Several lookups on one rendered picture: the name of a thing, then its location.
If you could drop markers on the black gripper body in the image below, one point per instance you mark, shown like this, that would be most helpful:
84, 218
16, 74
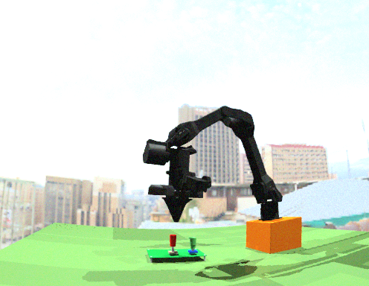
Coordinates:
174, 177

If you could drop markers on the green circuit board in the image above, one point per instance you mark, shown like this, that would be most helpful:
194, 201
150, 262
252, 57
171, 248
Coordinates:
176, 253

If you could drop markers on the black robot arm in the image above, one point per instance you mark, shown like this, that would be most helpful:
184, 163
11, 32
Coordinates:
263, 187

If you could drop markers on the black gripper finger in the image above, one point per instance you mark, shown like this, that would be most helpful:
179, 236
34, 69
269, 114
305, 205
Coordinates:
173, 205
182, 206

